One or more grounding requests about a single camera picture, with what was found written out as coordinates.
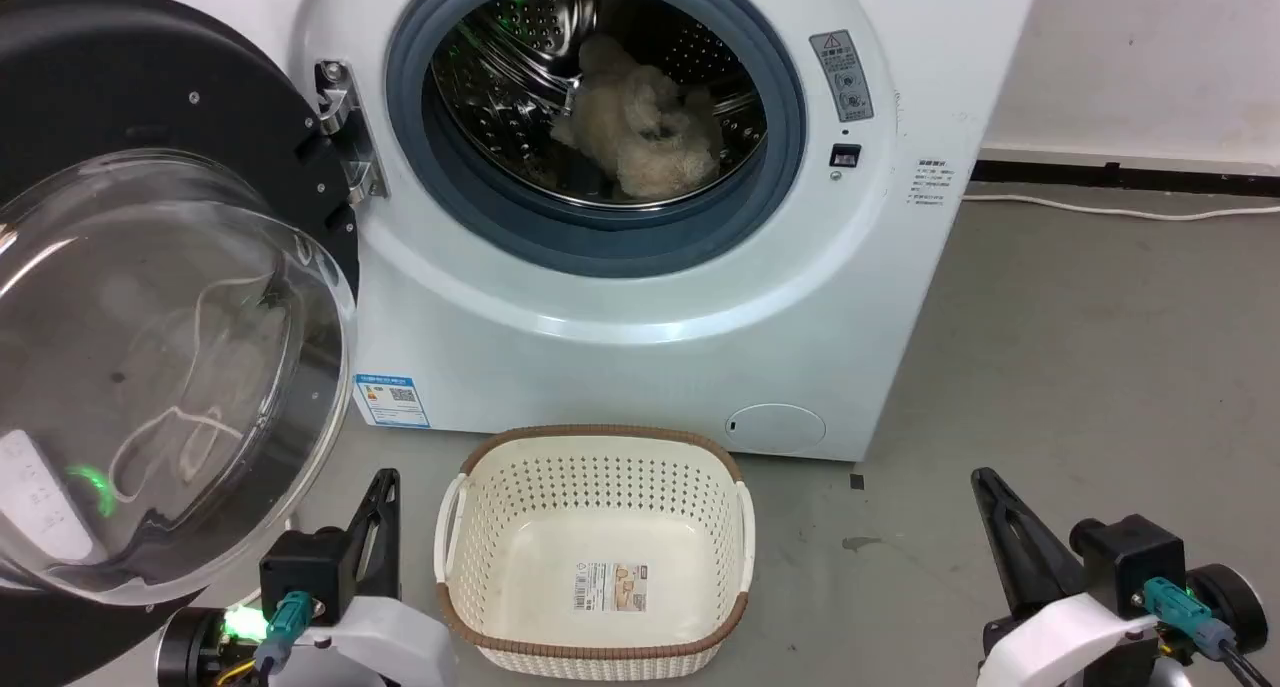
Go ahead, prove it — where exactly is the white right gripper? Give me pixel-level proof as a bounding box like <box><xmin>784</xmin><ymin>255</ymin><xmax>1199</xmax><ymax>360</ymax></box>
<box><xmin>972</xmin><ymin>467</ymin><xmax>1163</xmax><ymax>687</ymax></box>

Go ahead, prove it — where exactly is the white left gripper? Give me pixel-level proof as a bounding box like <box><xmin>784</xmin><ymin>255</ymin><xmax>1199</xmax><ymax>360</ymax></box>
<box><xmin>296</xmin><ymin>467</ymin><xmax>458</xmax><ymax>687</ymax></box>

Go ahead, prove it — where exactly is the black round glass washer door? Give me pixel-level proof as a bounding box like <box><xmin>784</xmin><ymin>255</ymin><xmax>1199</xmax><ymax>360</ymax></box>
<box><xmin>0</xmin><ymin>0</ymin><xmax>361</xmax><ymax>687</ymax></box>

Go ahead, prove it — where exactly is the white front-load washing machine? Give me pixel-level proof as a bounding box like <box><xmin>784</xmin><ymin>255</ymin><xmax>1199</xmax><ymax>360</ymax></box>
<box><xmin>290</xmin><ymin>0</ymin><xmax>1046</xmax><ymax>463</ymax></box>

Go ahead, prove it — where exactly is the silver metal door hinge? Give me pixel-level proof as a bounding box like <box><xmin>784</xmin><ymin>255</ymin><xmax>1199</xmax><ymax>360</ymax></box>
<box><xmin>315</xmin><ymin>60</ymin><xmax>389</xmax><ymax>203</ymax></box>

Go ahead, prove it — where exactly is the blue energy label sticker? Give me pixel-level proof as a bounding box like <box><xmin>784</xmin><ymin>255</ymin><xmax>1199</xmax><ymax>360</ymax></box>
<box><xmin>355</xmin><ymin>373</ymin><xmax>431</xmax><ymax>429</ymax></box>

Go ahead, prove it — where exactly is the cream laundry basket brown rim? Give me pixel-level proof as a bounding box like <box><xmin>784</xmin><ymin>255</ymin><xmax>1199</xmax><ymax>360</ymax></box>
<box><xmin>434</xmin><ymin>425</ymin><xmax>756</xmax><ymax>682</ymax></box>

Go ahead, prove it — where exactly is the paper product label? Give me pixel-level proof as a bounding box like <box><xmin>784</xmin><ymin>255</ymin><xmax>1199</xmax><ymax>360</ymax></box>
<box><xmin>573</xmin><ymin>561</ymin><xmax>650</xmax><ymax>613</ymax></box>

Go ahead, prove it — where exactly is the round white filter cover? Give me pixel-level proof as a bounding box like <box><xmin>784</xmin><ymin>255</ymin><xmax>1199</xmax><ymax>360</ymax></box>
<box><xmin>725</xmin><ymin>404</ymin><xmax>827</xmax><ymax>457</ymax></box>

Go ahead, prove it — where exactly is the stainless steel washer drum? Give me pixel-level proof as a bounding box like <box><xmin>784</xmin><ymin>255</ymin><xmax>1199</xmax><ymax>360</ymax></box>
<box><xmin>430</xmin><ymin>0</ymin><xmax>769</xmax><ymax>208</ymax></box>

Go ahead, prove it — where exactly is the beige plush toy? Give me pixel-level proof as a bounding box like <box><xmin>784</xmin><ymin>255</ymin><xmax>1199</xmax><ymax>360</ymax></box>
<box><xmin>550</xmin><ymin>34</ymin><xmax>723</xmax><ymax>198</ymax></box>

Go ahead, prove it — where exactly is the grey warning sticker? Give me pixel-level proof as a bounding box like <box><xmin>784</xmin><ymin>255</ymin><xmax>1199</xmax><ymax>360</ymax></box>
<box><xmin>810</xmin><ymin>30</ymin><xmax>874</xmax><ymax>123</ymax></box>

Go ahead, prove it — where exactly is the teal plug left gripper cable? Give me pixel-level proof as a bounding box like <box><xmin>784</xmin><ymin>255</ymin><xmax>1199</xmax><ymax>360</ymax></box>
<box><xmin>253</xmin><ymin>591</ymin><xmax>317</xmax><ymax>680</ymax></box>

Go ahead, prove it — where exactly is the teal plug gripper cable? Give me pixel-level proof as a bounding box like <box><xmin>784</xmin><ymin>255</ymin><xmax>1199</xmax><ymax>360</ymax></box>
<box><xmin>1143</xmin><ymin>577</ymin><xmax>1276</xmax><ymax>687</ymax></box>
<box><xmin>253</xmin><ymin>591</ymin><xmax>317</xmax><ymax>680</ymax></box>

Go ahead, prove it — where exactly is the teal plug right gripper cable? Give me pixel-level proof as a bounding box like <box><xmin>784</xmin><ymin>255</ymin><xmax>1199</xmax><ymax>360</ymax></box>
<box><xmin>1143</xmin><ymin>577</ymin><xmax>1276</xmax><ymax>687</ymax></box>

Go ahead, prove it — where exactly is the white floor cable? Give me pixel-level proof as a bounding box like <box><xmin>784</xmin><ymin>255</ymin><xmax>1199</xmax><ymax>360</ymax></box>
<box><xmin>962</xmin><ymin>193</ymin><xmax>1280</xmax><ymax>221</ymax></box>

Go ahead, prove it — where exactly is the black wall baseboard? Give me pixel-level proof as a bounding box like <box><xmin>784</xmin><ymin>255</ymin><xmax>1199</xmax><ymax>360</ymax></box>
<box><xmin>972</xmin><ymin>159</ymin><xmax>1280</xmax><ymax>198</ymax></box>

